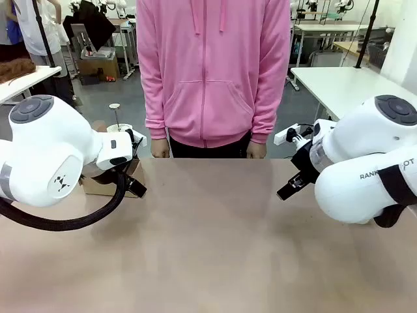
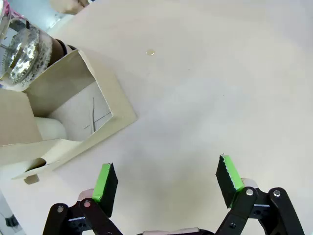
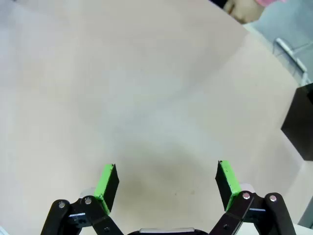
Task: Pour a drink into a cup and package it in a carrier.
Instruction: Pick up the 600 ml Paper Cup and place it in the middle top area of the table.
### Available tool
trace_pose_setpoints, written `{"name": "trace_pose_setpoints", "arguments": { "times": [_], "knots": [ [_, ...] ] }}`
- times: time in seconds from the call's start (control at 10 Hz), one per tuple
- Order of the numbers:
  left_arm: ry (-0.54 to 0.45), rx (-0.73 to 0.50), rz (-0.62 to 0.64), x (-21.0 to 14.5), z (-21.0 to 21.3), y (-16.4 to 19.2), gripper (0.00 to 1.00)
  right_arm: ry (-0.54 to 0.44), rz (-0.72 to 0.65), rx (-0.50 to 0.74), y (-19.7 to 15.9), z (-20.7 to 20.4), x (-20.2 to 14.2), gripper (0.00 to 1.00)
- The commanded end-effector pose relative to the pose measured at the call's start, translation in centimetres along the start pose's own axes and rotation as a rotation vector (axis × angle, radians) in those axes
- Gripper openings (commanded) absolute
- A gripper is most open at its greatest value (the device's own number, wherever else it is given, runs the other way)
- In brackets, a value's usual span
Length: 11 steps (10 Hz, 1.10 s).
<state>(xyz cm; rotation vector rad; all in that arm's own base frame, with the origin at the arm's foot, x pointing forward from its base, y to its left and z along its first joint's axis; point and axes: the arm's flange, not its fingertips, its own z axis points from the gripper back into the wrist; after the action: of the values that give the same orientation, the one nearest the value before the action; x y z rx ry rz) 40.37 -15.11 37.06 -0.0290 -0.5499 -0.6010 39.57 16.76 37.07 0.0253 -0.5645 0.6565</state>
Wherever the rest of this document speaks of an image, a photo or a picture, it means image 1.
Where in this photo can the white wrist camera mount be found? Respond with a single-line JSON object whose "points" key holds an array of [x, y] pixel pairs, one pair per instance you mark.
{"points": [[138, 138], [281, 135]]}

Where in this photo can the white table with fur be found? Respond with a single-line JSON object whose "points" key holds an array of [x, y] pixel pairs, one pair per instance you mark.
{"points": [[26, 80]]}

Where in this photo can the pink hoodie torso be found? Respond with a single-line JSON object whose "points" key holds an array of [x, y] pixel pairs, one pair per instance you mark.
{"points": [[208, 81]]}

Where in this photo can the bystander in white shirt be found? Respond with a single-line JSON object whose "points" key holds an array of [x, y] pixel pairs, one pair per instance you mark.
{"points": [[36, 26]]}

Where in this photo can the person's left hand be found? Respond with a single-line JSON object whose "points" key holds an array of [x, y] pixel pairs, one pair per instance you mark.
{"points": [[256, 150]]}

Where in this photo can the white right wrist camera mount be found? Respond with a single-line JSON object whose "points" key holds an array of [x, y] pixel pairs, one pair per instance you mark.
{"points": [[281, 135]]}

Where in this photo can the large white side table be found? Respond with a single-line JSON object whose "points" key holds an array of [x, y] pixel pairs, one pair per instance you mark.
{"points": [[342, 84]]}

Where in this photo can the brown cardboard cup carrier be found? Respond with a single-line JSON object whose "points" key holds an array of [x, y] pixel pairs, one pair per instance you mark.
{"points": [[135, 169]]}

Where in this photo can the black trousers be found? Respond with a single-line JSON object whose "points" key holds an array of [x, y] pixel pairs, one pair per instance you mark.
{"points": [[221, 151]]}

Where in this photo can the person's right forearm pink sleeve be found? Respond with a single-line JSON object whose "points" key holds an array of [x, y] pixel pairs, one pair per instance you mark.
{"points": [[156, 107]]}

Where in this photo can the black camera pole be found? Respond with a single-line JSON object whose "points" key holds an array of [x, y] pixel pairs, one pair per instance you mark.
{"points": [[366, 36], [44, 36]]}

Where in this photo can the white round stand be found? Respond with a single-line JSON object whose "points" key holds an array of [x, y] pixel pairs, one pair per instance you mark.
{"points": [[114, 106]]}

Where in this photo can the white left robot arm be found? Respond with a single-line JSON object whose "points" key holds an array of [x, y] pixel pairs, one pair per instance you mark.
{"points": [[42, 153]]}

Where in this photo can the bystander in blue shirt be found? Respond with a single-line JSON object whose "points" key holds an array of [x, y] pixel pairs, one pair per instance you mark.
{"points": [[8, 29]]}

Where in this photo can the brown cardboard box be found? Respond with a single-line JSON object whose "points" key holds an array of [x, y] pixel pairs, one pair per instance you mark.
{"points": [[97, 65]]}

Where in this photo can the wooden background table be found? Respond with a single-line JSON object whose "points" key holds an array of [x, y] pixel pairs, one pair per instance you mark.
{"points": [[347, 47]]}

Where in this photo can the white plastic lid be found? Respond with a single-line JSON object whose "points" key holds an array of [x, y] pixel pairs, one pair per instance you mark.
{"points": [[118, 128]]}

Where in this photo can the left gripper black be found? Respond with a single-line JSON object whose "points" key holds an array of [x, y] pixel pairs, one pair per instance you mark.
{"points": [[109, 177]]}

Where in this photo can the brown fur piece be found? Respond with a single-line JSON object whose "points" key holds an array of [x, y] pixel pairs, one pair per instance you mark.
{"points": [[16, 69]]}

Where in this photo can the person's right hand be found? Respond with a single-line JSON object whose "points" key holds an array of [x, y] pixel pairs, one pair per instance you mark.
{"points": [[160, 148]]}

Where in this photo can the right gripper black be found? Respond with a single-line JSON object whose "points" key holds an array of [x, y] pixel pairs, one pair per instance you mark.
{"points": [[304, 161]]}

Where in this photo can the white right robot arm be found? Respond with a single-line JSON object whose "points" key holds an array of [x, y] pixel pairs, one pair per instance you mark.
{"points": [[358, 130]]}

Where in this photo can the black hanging garment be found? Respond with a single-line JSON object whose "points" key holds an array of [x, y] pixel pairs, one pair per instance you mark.
{"points": [[94, 23]]}

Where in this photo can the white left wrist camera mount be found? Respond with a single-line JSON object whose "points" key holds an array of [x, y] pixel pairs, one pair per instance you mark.
{"points": [[138, 138]]}

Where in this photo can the white background workbench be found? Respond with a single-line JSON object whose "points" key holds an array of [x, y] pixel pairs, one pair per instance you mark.
{"points": [[329, 27]]}

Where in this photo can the person's left forearm pink sleeve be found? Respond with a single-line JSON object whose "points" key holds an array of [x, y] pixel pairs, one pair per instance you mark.
{"points": [[267, 107]]}

